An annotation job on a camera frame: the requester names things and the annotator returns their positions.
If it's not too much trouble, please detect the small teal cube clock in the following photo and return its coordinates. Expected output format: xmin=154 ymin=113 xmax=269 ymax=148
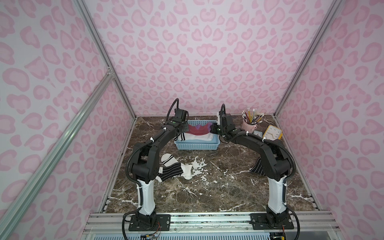
xmin=253 ymin=130 xmax=263 ymax=138

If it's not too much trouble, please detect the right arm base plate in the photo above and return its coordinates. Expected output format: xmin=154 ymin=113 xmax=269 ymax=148
xmin=250 ymin=212 xmax=295 ymax=231

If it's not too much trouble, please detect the light blue plastic basket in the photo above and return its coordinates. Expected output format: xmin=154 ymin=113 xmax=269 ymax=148
xmin=174 ymin=120 xmax=220 ymax=150

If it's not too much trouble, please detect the pink pencil cup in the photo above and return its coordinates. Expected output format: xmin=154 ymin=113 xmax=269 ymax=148
xmin=241 ymin=120 xmax=258 ymax=134

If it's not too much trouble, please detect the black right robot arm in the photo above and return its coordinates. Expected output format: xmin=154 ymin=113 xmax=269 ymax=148
xmin=211 ymin=109 xmax=296 ymax=217

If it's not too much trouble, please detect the black striped sock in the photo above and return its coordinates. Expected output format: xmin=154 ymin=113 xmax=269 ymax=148
xmin=249 ymin=158 xmax=266 ymax=176
xmin=156 ymin=154 xmax=193 ymax=183

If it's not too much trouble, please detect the aluminium frame strut left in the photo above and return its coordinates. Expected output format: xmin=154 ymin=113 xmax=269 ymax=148
xmin=1 ymin=73 xmax=114 ymax=240

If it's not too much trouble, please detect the yellow square alarm clock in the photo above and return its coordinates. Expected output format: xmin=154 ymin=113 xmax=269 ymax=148
xmin=263 ymin=125 xmax=283 ymax=141

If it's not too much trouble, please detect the aluminium front rail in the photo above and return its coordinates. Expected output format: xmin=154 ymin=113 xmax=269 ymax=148
xmin=81 ymin=211 xmax=344 ymax=240

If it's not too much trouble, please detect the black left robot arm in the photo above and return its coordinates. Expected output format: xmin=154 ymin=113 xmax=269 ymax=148
xmin=126 ymin=108 xmax=189 ymax=217

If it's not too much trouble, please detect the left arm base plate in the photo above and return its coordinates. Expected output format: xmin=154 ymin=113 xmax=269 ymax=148
xmin=129 ymin=212 xmax=171 ymax=232

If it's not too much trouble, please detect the bundle of coloured pencils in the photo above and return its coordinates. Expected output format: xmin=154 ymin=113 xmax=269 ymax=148
xmin=242 ymin=108 xmax=265 ymax=125

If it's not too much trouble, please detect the maroon purple sock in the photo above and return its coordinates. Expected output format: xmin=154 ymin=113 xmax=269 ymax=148
xmin=186 ymin=122 xmax=213 ymax=136

